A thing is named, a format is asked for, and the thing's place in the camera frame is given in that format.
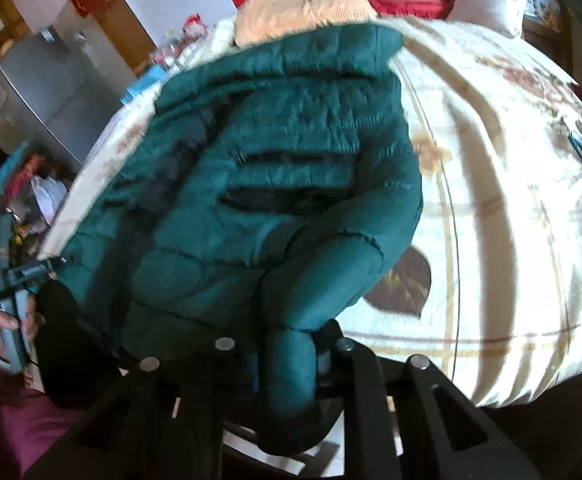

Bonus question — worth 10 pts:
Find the grey refrigerator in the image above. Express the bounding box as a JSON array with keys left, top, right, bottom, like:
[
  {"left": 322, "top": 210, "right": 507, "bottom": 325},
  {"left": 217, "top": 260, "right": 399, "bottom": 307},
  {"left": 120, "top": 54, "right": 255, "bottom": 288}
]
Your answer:
[{"left": 0, "top": 20, "right": 136, "bottom": 174}]

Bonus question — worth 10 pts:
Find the white plastic bag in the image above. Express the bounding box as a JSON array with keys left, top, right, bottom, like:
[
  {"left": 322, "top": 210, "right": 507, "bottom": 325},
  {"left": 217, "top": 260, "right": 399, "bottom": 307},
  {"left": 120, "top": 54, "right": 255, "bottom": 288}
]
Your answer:
[{"left": 30, "top": 176, "right": 68, "bottom": 226}]

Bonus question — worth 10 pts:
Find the wooden chair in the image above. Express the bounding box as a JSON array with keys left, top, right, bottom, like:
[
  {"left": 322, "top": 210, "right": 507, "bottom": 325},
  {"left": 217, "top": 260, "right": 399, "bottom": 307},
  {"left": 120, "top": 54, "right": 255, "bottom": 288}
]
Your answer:
[{"left": 523, "top": 0, "right": 573, "bottom": 72}]

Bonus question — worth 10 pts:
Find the yellow ruffled pillow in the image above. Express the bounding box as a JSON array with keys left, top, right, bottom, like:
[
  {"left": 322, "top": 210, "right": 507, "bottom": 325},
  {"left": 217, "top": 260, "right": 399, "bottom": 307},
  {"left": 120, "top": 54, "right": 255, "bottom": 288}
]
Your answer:
[{"left": 234, "top": 0, "right": 378, "bottom": 48}]

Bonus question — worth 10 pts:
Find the white pillow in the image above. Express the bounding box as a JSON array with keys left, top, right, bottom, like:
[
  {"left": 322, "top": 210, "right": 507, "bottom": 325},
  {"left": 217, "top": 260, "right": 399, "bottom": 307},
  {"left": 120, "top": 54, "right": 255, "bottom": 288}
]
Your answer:
[{"left": 447, "top": 0, "right": 527, "bottom": 39}]

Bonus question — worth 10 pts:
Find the cluttered side table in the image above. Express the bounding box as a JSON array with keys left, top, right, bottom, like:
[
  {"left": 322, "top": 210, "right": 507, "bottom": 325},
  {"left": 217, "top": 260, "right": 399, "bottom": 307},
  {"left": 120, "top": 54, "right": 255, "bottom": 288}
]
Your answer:
[{"left": 0, "top": 142, "right": 73, "bottom": 264}]

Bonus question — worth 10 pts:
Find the red ruffled cushion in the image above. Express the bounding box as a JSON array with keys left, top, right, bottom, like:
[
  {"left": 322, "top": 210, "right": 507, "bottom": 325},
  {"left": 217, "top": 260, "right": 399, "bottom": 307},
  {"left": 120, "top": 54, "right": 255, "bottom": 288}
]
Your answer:
[{"left": 368, "top": 0, "right": 450, "bottom": 20}]

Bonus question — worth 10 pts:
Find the dark green quilted jacket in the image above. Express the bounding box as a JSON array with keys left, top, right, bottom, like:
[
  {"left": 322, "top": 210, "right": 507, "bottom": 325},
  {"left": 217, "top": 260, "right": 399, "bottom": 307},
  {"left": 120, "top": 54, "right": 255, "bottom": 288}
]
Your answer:
[{"left": 58, "top": 23, "right": 423, "bottom": 450}]

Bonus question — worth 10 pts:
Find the pig plush toy red hat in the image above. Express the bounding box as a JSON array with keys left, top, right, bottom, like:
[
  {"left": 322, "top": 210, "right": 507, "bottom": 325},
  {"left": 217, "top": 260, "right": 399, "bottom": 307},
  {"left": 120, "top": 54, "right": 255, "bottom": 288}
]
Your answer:
[{"left": 181, "top": 14, "right": 208, "bottom": 44}]

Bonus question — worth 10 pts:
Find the cream floral bed sheet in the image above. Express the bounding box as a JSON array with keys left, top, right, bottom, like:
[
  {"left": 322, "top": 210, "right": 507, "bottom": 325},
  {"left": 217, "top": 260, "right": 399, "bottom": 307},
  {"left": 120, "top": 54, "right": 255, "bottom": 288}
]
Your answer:
[{"left": 41, "top": 18, "right": 582, "bottom": 408}]

